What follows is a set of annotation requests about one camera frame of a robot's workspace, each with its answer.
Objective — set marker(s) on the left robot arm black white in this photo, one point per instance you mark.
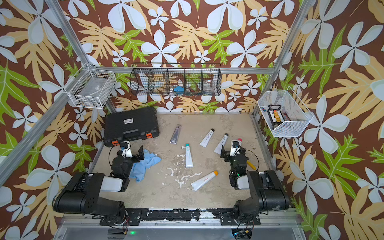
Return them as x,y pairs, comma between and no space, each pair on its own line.
81,195

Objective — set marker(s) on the white wire basket left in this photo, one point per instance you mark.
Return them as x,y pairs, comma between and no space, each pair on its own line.
91,87

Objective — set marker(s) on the white wire basket right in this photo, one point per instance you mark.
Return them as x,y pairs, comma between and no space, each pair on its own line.
296,113

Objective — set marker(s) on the white tube orange cap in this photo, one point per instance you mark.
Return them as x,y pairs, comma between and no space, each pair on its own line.
196,185

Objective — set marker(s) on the black box yellow items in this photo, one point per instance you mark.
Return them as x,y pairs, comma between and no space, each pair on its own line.
276,115

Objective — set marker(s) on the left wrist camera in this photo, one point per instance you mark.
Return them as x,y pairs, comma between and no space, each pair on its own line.
126,149

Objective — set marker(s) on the white wire basket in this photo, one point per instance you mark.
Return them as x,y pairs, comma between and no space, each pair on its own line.
296,113
91,87

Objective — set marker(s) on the black wire basket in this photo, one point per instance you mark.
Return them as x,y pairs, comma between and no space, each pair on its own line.
197,79

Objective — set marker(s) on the white tube grey cap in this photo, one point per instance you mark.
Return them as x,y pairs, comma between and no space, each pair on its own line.
222,142

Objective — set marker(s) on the silver purple toothpaste tube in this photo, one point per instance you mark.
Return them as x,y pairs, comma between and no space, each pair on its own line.
175,136

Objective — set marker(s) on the yellow handle screwdriver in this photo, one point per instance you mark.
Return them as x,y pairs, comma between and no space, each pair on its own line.
251,165

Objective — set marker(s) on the black tool case orange latches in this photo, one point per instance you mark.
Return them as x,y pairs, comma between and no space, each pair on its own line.
138,124

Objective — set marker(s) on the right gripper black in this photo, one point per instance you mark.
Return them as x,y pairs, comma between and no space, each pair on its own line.
227,156

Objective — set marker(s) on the white tube black cap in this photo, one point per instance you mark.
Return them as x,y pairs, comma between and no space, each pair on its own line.
207,138

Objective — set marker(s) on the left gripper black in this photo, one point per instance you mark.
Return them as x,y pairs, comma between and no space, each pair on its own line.
137,159

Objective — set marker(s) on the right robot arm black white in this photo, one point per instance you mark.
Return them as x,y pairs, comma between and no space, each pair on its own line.
266,190

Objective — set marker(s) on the blue object in basket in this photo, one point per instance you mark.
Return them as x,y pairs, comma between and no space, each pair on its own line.
179,90

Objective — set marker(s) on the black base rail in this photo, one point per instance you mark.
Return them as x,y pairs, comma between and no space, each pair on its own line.
180,216

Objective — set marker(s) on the white tube teal cap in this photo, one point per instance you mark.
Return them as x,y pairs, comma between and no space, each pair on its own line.
189,160

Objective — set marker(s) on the blue microfiber cloth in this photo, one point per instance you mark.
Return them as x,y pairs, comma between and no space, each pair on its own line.
138,170

